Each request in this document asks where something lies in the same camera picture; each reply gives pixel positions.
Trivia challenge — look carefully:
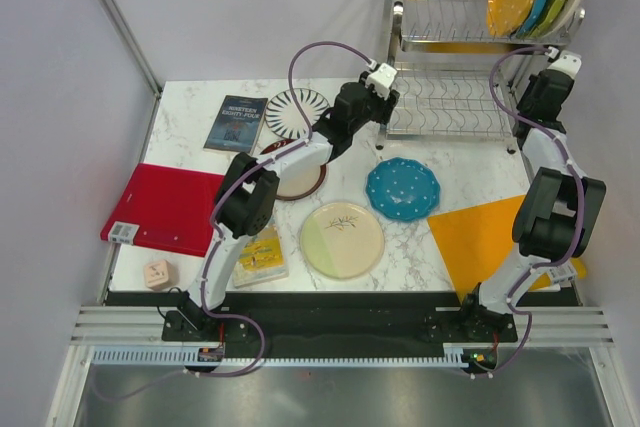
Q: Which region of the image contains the dark blue paperback book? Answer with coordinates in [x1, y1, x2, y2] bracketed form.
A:
[204, 95, 268, 153]

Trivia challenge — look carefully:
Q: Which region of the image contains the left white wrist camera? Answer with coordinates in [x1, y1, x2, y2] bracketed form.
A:
[365, 60, 397, 100]

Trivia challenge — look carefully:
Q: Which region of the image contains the small pink box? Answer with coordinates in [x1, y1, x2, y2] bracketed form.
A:
[143, 260, 176, 291]

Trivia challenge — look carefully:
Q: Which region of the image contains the stainless steel dish rack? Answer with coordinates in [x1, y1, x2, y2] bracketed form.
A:
[376, 0, 586, 148]

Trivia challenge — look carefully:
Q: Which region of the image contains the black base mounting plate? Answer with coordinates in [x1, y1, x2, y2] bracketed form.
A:
[159, 291, 521, 348]

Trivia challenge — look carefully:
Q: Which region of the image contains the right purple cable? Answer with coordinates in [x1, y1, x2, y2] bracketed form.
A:
[464, 45, 586, 381]

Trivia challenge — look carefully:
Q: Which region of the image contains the grey slotted cable duct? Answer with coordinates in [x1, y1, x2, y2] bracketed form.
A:
[91, 345, 477, 368]

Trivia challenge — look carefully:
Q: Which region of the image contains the cream and green floral plate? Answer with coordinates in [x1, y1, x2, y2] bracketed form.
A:
[299, 202, 385, 280]

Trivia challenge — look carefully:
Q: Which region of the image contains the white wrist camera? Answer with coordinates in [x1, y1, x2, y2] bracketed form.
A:
[545, 47, 582, 80]
[365, 60, 397, 100]

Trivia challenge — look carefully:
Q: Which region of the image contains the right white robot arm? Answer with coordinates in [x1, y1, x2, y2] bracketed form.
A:
[457, 67, 606, 341]

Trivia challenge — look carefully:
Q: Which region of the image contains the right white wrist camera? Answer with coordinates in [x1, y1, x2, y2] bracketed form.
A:
[545, 47, 582, 80]

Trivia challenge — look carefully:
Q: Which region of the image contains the yellow illustrated paperback book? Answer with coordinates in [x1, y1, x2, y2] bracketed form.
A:
[232, 219, 289, 288]

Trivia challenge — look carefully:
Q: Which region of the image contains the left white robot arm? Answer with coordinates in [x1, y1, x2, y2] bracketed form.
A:
[162, 72, 399, 342]

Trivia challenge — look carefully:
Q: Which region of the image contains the orange cutting board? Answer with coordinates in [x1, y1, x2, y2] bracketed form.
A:
[427, 194, 589, 301]

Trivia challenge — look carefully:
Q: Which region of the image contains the cream plate with red rim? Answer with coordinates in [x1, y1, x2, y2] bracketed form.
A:
[276, 165, 327, 201]

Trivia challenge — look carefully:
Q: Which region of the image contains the red folder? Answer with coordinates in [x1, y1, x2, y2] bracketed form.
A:
[100, 163, 223, 257]

